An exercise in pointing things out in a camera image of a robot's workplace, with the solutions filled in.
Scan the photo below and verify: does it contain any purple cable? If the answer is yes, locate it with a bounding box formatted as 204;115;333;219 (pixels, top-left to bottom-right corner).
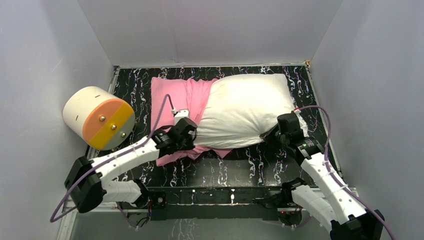
49;94;178;223
293;105;397;240

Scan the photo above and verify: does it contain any white orange yellow cylinder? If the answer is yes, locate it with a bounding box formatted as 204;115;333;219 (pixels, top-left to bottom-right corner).
62;86;136;151

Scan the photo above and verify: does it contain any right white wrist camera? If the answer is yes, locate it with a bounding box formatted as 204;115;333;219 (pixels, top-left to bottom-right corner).
293;108;309;137

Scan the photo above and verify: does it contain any white pillow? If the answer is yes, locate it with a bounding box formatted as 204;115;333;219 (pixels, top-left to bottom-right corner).
195;73;295;149

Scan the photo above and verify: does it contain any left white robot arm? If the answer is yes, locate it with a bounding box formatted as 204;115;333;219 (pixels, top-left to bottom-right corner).
64;117;197;213

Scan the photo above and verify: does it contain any pink pillowcase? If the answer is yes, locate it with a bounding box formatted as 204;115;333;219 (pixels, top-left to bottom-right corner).
150;77;232;167

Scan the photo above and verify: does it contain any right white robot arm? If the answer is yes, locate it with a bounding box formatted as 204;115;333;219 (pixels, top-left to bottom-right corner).
261;112;383;240

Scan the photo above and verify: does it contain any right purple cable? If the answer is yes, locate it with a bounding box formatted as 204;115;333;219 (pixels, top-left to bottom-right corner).
293;105;397;240

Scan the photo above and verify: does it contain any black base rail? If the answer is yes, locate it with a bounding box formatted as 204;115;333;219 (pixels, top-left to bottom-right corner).
148;186;289;221

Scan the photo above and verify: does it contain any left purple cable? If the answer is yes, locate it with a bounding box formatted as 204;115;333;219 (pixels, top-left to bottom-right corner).
49;94;178;223

